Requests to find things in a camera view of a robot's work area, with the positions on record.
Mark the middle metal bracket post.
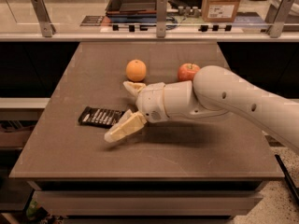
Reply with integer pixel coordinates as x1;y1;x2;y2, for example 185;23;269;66
156;0;167;38

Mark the black rxbar chocolate bar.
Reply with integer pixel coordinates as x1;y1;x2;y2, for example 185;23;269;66
78;106;124;129

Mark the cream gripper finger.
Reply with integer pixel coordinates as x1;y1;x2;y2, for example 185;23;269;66
123;81;146;100
104;110;147;143

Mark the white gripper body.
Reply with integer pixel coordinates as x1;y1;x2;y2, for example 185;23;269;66
135;82;169;123

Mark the dark open tray bin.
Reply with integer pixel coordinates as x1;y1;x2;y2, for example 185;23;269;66
106;0;157;15

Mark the right metal bracket post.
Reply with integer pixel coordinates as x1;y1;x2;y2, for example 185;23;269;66
268;0;295;38

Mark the glass barrier panel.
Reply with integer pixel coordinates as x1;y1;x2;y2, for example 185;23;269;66
0;0;299;42

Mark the cardboard box with label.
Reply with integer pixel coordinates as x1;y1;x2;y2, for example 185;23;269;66
201;0;241;22

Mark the brown table with drawers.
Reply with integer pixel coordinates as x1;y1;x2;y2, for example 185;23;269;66
11;41;283;221

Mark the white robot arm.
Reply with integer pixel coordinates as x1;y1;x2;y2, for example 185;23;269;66
105;65;299;153

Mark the red apple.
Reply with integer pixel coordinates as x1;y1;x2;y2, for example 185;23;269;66
178;63;200;81

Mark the orange fruit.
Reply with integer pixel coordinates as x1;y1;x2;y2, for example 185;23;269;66
126;60;147;82

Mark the metal bracket post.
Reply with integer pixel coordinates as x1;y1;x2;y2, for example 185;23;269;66
268;0;295;38
156;0;167;38
30;0;56;37

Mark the left metal bracket post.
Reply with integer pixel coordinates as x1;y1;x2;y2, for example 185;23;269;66
30;0;56;37

